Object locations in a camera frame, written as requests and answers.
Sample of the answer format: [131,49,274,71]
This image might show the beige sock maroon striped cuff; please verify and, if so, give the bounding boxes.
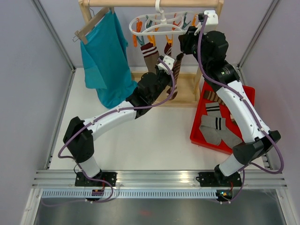
[164,42,173,57]

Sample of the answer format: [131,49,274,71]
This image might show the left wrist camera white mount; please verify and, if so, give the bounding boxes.
[157,55,175,75]

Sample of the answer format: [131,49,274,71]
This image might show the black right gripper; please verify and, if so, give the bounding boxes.
[180,25,211,70]

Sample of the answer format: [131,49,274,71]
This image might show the wooden clothes rack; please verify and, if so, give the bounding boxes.
[76,0,224,108]

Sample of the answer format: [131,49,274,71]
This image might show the orange clothespin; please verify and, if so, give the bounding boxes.
[191,14,199,27]
[147,35,156,46]
[165,35,173,46]
[132,35,138,47]

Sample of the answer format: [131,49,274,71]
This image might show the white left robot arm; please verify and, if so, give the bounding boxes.
[63,68,175,186]

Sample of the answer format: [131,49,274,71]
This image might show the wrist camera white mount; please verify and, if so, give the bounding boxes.
[198,10,218,26]
[157,55,175,75]

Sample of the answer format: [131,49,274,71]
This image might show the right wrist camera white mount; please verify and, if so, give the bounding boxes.
[198,10,218,26]

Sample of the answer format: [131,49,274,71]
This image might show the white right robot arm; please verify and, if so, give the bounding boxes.
[179,26,281,185]

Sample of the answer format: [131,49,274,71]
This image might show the white clip hanger frame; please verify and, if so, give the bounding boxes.
[128,0,197,36]

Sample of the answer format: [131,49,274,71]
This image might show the wooden clothes hanger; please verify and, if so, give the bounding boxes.
[72,6,114,44]

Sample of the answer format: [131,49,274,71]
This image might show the brown striped sock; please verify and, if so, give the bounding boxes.
[170,53,184,100]
[203,90,225,105]

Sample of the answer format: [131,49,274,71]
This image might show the grey sock black stripes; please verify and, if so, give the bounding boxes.
[199,103,242,149]

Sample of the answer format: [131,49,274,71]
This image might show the teal clothespin front left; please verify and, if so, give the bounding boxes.
[136,36,145,46]

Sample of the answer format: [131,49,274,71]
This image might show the red plastic tray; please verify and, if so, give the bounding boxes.
[190,83,242,154]

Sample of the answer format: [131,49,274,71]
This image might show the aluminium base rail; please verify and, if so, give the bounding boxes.
[31,170,287,189]

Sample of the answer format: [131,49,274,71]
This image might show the teal t-shirt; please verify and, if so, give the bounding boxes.
[80,12,137,109]

